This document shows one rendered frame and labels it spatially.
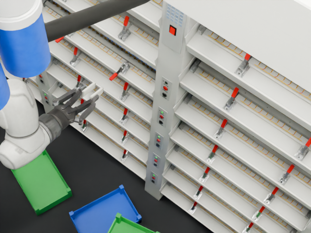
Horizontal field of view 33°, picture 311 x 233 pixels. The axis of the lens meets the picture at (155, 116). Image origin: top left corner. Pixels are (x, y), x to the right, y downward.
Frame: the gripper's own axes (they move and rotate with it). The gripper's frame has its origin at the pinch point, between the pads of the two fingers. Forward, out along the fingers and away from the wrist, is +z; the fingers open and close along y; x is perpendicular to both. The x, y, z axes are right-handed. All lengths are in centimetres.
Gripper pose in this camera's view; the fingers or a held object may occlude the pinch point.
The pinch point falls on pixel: (92, 91)
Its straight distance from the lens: 185.6
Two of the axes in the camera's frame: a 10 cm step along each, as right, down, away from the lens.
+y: 7.9, 5.6, -2.5
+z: 5.8, -5.4, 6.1
